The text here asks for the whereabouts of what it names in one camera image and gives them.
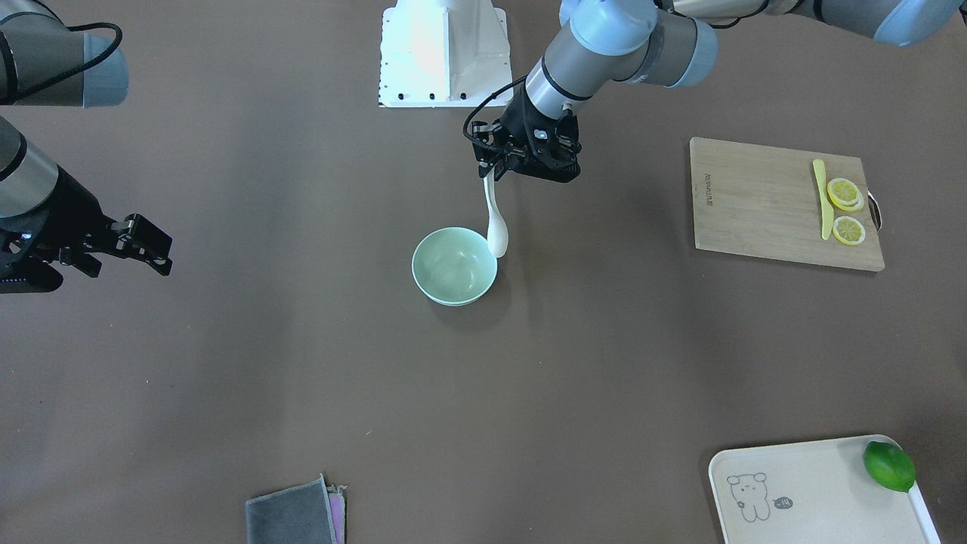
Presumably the upper lemon slice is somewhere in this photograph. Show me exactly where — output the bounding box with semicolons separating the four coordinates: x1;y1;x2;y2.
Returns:
826;177;866;212

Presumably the bamboo cutting board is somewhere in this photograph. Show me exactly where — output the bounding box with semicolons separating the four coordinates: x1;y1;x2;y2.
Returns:
688;137;885;272

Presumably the lemon slice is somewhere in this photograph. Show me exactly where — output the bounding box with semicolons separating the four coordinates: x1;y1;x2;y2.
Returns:
831;215;867;246
826;177;866;212

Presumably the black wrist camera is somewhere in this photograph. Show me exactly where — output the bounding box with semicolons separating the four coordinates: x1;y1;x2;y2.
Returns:
521;108;582;184

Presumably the cream rabbit tray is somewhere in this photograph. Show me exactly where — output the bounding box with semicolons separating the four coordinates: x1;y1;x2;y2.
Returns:
708;434;940;543

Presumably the light green bowl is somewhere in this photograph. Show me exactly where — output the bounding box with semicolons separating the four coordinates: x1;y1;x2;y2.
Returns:
411;227;498;307

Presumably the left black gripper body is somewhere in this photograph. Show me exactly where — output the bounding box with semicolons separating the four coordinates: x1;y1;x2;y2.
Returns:
499;84;564;164

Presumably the lower lemon slice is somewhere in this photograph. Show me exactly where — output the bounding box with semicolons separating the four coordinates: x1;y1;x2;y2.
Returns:
831;215;867;246

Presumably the yellow plastic knife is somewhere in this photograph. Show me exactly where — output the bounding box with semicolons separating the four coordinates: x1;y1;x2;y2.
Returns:
811;158;835;240

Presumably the white plastic spoon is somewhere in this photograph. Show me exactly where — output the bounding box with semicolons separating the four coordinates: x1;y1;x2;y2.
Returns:
483;170;510;258

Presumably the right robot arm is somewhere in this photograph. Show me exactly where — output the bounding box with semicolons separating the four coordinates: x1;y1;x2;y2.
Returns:
1;1;172;294

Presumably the grey folded cloth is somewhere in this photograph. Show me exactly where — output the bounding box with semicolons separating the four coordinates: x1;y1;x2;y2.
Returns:
245;474;348;543

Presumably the green lime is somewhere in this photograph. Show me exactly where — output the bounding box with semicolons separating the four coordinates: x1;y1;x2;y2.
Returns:
863;441;916;493

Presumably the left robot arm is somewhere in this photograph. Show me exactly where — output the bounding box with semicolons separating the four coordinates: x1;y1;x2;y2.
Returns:
463;1;965;183

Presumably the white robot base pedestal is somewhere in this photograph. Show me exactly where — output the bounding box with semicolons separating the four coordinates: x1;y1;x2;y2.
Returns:
378;1;512;108

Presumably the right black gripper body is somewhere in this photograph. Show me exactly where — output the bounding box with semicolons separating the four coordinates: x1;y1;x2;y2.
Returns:
24;168;114;262

